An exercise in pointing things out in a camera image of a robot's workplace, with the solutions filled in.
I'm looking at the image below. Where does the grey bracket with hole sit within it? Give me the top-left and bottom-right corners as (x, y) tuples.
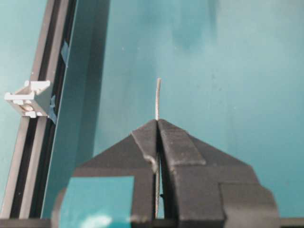
(4, 80), (53, 118)

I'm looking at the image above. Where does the thin grey wire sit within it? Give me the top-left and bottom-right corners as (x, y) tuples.
(153, 78), (163, 219)

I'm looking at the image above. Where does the blue tape on rail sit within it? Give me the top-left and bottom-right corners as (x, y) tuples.
(60, 40), (69, 68)

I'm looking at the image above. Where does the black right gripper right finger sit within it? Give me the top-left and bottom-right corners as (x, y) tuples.
(158, 119), (280, 228)

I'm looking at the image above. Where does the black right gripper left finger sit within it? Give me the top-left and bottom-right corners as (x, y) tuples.
(51, 118), (159, 220)

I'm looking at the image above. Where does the long black aluminium rail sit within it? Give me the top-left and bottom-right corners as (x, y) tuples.
(0, 0), (77, 220)

